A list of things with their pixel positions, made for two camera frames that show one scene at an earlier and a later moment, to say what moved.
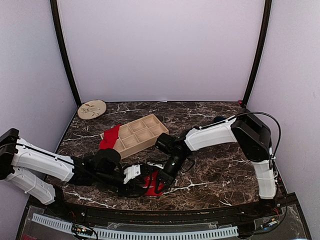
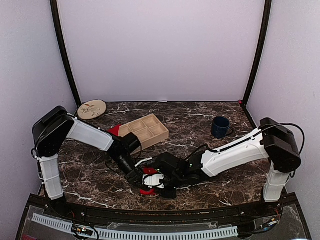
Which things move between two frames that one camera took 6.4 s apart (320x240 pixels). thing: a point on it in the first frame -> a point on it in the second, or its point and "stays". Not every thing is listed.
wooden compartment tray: [138, 135] stays
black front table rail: [276, 206] stays
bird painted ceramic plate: [91, 109] stays
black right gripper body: [172, 174] -> [176, 180]
